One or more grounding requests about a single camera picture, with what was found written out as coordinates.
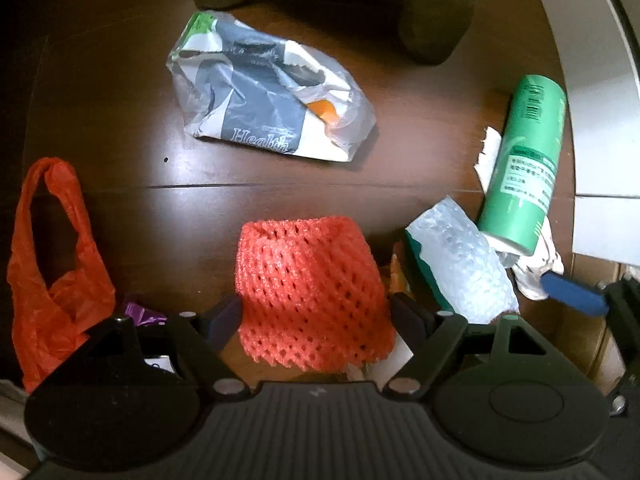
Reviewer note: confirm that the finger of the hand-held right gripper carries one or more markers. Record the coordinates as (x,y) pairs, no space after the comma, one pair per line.
(575,294)
(622,400)

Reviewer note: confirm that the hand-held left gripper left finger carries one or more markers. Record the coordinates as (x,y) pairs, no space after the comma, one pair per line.
(224,321)

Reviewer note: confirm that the white wardrobe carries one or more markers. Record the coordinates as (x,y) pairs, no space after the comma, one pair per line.
(600,110)

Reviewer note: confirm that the purple wrapper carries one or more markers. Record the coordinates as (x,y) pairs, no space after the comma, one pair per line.
(142,314)

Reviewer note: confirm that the orange plastic bag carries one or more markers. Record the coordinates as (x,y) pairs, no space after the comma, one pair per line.
(55,305)

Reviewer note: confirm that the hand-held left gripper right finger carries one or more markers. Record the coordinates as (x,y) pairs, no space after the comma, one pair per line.
(407,322)

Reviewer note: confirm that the grey white printed plastic bag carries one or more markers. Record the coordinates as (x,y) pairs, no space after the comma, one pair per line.
(260,95)

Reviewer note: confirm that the white crumpled paper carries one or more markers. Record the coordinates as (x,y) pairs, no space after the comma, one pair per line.
(537,270)

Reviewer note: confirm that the green cylindrical can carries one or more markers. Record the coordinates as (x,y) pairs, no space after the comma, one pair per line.
(530,160)

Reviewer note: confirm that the bubble wrap packet green edge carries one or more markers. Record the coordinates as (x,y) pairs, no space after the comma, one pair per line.
(460,255)

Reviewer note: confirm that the orange foam net sleeve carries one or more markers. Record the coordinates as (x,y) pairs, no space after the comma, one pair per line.
(310,285)

